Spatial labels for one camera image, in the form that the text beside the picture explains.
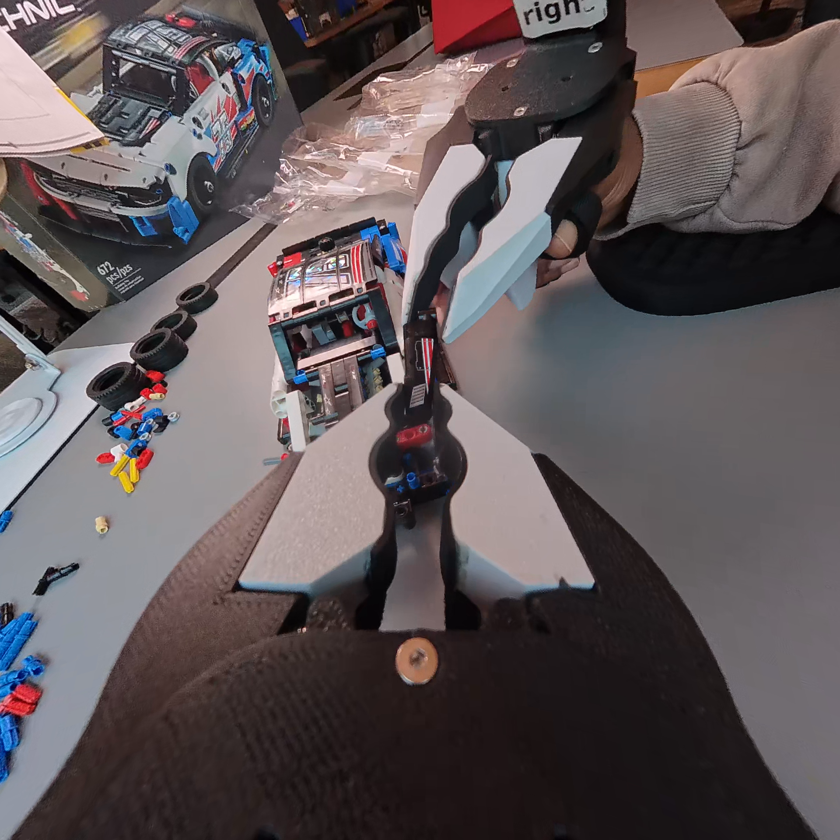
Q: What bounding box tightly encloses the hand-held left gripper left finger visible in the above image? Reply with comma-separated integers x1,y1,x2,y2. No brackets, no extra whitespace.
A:
238,382,398,629

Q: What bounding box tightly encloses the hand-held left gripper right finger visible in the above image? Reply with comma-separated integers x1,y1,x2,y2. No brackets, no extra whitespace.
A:
440,385,596,629

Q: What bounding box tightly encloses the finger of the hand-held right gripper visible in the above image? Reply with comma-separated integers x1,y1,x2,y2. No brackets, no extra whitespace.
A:
441,135,583,343
400,144,497,327

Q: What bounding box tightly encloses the black striped toy panel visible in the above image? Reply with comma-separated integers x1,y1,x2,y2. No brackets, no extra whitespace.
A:
402,318,444,427

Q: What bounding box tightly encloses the brick-built toy race car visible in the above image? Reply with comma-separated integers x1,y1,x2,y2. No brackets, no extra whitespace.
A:
262,220,460,529

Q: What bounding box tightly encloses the person's right hand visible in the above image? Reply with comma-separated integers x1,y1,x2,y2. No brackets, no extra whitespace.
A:
533,115,648,290

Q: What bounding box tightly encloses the red felt bag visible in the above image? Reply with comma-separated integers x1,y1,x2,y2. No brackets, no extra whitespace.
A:
430,0,527,55

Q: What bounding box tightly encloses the pile of clear plastic bags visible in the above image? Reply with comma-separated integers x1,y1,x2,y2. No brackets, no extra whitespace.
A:
230,52,500,224

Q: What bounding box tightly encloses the pile of mixed toy pieces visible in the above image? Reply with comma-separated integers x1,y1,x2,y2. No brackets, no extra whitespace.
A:
97,371,182,494

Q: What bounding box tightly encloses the black angled toy connector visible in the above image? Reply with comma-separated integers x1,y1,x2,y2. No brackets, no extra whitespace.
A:
33,562,81,595

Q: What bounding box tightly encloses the toy race car box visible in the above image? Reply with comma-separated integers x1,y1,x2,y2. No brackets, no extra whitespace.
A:
0,0,303,313

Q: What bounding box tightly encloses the pile of small toy pins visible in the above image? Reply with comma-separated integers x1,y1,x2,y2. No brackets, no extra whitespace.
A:
0,604,48,783

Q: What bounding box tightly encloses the white instruction booklet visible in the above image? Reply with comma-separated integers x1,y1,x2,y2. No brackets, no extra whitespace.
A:
0,29,107,158

